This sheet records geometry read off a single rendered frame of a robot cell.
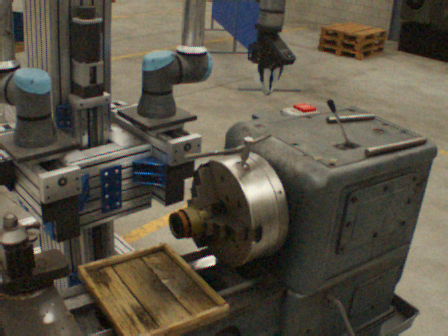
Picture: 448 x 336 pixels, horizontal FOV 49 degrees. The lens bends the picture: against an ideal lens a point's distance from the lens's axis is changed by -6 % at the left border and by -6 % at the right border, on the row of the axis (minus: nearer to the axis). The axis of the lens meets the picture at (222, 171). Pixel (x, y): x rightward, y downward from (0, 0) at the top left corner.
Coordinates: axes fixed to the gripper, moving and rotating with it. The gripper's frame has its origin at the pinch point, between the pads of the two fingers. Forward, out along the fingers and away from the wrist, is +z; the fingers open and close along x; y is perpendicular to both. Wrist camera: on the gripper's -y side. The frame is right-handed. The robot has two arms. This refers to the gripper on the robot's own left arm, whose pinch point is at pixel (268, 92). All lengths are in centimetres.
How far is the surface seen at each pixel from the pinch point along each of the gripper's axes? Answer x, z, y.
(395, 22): -849, 100, 561
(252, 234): 23.6, 28.3, -26.2
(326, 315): -7, 67, -33
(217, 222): 29.3, 27.2, -18.1
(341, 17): -836, 118, 705
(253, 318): 20, 59, -27
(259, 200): 20.4, 20.1, -23.8
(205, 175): 25.7, 19.4, -6.3
